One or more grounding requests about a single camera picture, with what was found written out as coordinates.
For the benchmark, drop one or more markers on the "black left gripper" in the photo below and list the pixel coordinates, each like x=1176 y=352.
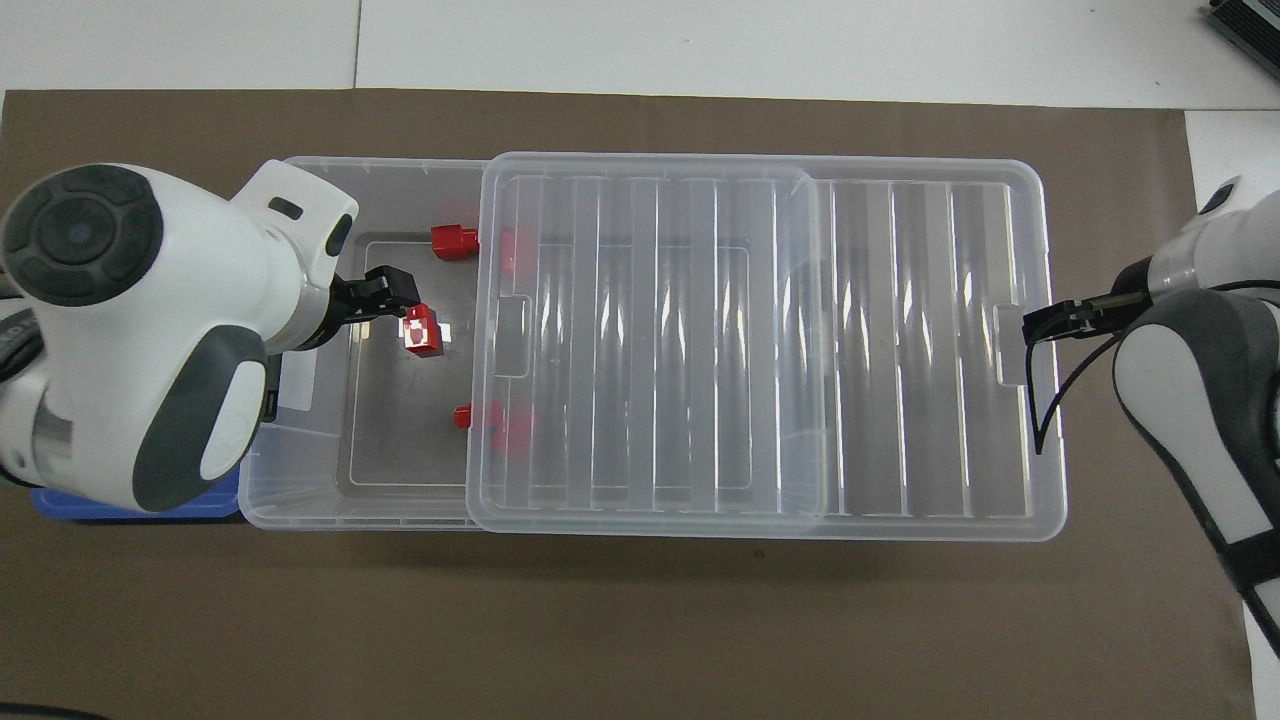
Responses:
x=336 y=310

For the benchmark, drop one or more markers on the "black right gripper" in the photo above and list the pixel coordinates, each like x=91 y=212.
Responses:
x=1122 y=305

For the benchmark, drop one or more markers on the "red toy block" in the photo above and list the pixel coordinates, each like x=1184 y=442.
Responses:
x=466 y=415
x=515 y=430
x=455 y=241
x=509 y=250
x=424 y=332

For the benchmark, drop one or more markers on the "clear ribbed plastic lid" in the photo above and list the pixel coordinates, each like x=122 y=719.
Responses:
x=760 y=350

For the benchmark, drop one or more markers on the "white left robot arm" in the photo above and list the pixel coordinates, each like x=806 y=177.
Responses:
x=200 y=280

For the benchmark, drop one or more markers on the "black box latch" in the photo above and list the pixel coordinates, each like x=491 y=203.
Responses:
x=273 y=395

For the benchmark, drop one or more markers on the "clear plastic storage box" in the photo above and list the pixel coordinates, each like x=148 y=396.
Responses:
x=400 y=450

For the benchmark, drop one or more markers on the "blue plastic tray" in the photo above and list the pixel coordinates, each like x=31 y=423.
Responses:
x=90 y=512

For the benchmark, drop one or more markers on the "grey metal device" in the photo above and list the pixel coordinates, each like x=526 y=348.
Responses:
x=1250 y=22

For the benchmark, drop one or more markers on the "brown table mat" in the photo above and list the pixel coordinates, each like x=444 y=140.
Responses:
x=640 y=620

